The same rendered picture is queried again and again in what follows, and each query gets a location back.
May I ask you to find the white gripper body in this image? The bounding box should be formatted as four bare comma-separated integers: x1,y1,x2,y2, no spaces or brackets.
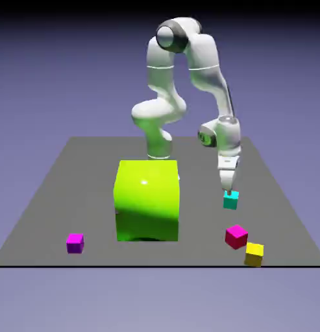
218,168,238,192

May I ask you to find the small cyan cube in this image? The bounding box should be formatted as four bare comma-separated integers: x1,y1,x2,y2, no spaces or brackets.
223,190,240,210

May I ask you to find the small magenta cube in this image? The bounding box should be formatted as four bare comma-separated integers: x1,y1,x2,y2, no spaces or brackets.
225,224,249,250

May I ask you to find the small yellow cube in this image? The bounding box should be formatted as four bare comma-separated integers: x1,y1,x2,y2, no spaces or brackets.
243,242,265,268

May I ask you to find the small purple cube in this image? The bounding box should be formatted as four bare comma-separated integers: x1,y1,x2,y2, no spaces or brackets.
66,233,85,254

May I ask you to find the large lime green box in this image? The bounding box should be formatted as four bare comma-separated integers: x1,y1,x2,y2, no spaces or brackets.
113,160,180,243

